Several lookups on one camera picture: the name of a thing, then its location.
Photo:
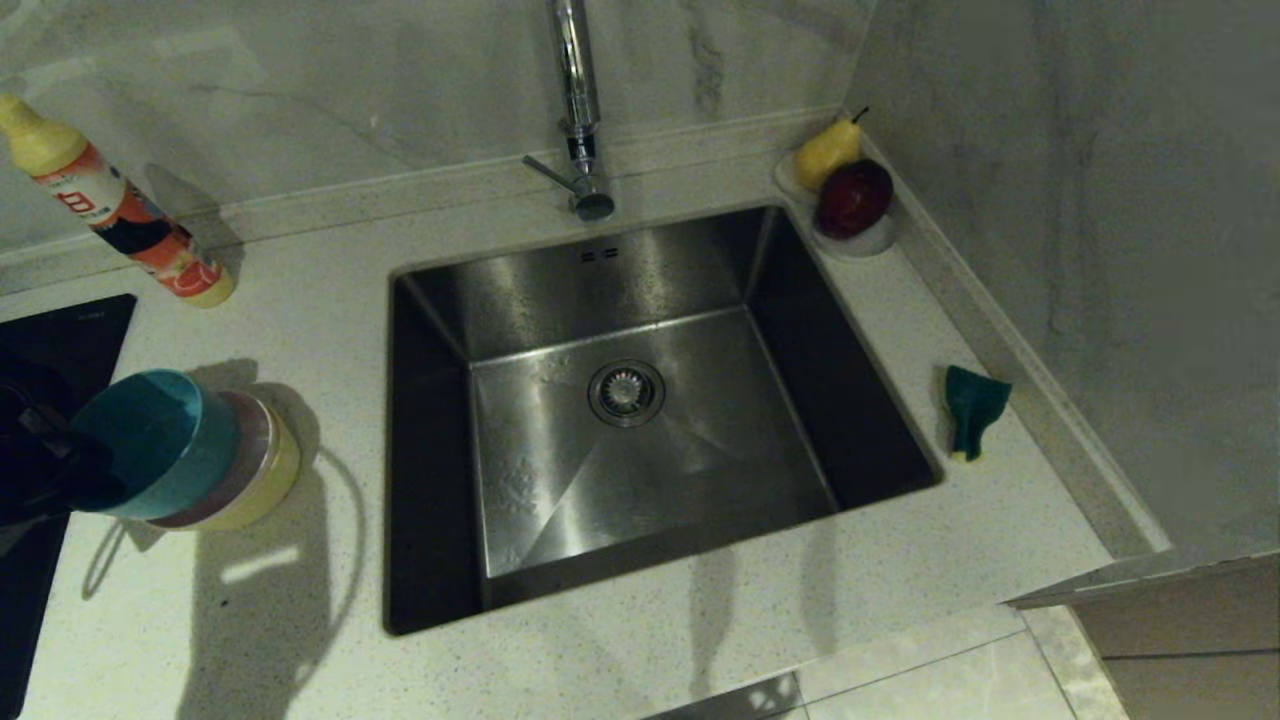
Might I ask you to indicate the light wooden cabinet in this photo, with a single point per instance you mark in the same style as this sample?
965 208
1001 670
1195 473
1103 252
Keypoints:
1200 650

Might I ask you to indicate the stainless steel sink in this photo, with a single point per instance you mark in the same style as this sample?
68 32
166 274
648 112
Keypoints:
650 480

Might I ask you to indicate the black induction cooktop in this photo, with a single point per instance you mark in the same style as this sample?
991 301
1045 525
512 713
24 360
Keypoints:
60 330

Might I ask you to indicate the pink plastic bowl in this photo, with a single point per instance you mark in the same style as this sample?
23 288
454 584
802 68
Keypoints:
250 450

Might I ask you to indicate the metal sink drain strainer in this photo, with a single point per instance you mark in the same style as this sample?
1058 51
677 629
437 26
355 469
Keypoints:
627 392

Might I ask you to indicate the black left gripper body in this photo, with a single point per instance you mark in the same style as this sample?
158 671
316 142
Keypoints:
20 460

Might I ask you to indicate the small white dish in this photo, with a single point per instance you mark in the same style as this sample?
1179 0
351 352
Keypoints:
860 247

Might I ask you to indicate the yellow plastic bowl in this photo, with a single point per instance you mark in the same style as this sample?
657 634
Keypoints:
280 475

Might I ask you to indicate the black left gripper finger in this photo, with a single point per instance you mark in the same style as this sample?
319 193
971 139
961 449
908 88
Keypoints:
90 490
60 435

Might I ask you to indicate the yellow and green sponge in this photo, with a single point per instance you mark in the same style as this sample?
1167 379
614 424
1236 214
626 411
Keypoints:
970 405

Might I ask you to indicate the dark red apple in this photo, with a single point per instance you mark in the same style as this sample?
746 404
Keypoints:
855 195

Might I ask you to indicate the blue plastic bowl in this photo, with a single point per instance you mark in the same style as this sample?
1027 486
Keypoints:
160 440

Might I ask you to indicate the yellow detergent bottle red label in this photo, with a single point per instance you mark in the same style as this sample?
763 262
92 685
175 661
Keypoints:
110 205

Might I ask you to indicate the chrome faucet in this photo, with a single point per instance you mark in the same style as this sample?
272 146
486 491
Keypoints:
578 80

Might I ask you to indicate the yellow pear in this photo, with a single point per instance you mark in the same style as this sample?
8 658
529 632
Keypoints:
825 155

